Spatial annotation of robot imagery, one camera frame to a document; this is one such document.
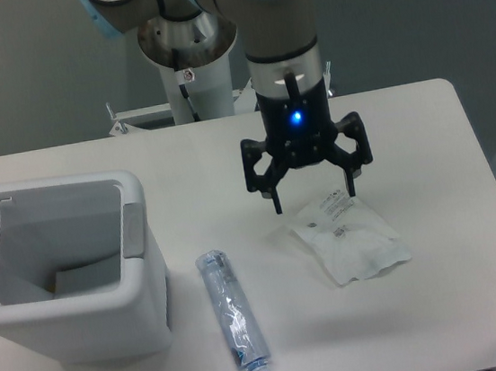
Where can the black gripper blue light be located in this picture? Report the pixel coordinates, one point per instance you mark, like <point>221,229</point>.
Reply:
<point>295,130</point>

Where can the white plastic wrapper bag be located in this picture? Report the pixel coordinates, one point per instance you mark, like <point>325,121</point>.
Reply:
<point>345,237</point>

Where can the crushed clear plastic bottle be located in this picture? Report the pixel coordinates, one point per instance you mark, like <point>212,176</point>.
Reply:
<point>243,335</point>

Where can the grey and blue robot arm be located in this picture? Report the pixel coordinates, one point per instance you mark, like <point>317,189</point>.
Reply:
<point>280,45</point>

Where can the white open trash can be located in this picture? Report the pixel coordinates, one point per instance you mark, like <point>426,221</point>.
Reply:
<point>82,278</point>

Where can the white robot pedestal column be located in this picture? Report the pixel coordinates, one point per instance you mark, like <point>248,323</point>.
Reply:
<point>192,59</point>

